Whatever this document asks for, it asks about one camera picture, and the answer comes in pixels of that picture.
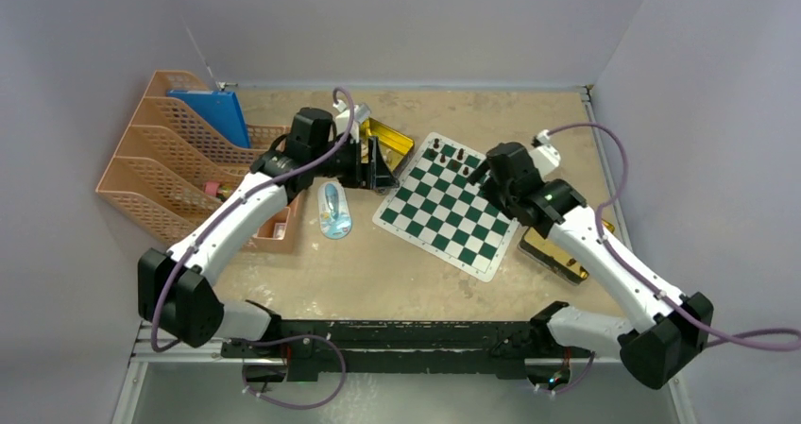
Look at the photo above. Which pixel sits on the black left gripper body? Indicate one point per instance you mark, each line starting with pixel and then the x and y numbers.
pixel 344 164

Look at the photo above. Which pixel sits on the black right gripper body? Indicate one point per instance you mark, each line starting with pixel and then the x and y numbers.
pixel 498 195

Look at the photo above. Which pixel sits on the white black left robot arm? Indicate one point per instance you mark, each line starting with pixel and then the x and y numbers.
pixel 175 287

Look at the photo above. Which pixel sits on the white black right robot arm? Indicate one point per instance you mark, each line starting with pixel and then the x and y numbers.
pixel 655 338

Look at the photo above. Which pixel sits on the gold tin with light pieces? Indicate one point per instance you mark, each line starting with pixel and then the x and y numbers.
pixel 396 148

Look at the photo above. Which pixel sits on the green white chess board mat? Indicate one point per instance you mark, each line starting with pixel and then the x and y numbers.
pixel 438 211

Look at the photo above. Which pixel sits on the gold tin with dark pieces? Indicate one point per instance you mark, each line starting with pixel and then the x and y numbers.
pixel 541 249

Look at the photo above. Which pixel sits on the light blue round item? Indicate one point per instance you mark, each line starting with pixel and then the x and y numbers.
pixel 333 211

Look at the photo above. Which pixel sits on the small orange plastic box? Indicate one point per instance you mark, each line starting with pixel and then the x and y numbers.
pixel 279 234

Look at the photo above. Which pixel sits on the pink bottle in rack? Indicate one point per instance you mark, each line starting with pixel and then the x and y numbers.
pixel 220 191

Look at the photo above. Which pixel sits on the blue folder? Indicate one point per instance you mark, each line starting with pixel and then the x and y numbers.
pixel 220 109

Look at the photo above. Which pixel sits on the orange plastic file rack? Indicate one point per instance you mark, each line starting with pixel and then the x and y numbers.
pixel 166 154

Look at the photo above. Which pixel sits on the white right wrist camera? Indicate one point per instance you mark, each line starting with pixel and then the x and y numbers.
pixel 544 155

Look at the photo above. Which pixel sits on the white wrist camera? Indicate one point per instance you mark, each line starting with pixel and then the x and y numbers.
pixel 347 123
pixel 544 155

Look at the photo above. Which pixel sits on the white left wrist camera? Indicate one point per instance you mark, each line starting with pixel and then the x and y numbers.
pixel 347 123

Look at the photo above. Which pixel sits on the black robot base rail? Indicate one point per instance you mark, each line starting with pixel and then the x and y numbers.
pixel 508 350

